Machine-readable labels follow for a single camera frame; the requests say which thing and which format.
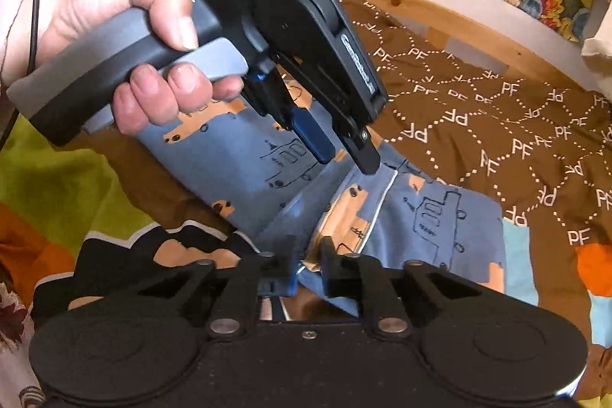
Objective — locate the brown printed blanket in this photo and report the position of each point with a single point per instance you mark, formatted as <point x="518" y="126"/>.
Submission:
<point x="478" y="102"/>

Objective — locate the person's left forearm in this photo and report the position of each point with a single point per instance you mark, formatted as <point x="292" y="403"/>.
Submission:
<point x="12" y="30"/>

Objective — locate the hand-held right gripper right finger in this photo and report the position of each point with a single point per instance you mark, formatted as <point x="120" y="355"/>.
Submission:
<point x="331" y="267"/>

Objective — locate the blue car-print pants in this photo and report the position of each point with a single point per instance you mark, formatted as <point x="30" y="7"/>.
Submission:
<point x="420" y="236"/>

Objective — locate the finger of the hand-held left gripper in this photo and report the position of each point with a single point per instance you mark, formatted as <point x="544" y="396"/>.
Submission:
<point x="366" y="154"/>
<point x="311" y="135"/>

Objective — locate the wooden bed frame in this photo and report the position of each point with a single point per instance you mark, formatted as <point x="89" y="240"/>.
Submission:
<point x="420" y="6"/>

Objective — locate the white hanging garment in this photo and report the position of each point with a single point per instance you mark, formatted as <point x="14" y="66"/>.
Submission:
<point x="600" y="35"/>

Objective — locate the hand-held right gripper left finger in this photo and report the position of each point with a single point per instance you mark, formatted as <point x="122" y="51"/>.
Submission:
<point x="282" y="272"/>

